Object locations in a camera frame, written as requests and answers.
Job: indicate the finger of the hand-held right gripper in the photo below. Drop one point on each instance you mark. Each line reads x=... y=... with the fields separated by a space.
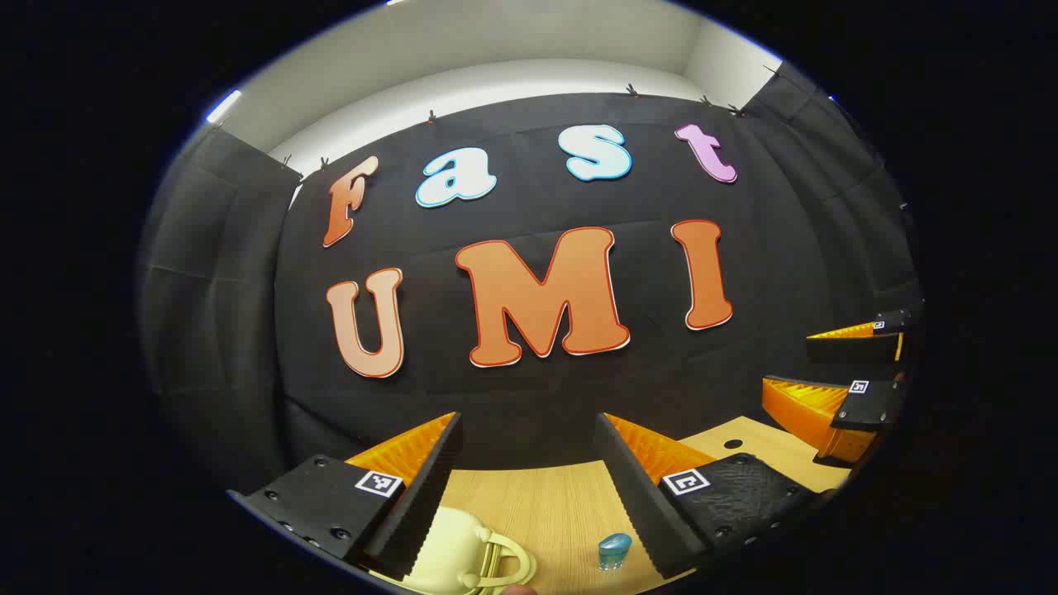
x=864 y=406
x=851 y=347

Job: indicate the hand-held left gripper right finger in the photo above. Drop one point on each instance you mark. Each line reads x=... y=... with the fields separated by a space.
x=632 y=496

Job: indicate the black backdrop cloth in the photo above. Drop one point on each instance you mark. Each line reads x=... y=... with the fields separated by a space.
x=537 y=397

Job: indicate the pale yellow suitcase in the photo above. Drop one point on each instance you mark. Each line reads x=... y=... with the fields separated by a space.
x=446 y=554

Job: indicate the white ceiling light strip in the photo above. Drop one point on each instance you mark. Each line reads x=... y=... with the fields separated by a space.
x=223 y=106

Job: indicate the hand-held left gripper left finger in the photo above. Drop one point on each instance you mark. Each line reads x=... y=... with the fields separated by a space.
x=426 y=496

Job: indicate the blue glass bottle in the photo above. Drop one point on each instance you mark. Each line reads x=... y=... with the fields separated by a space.
x=614 y=552

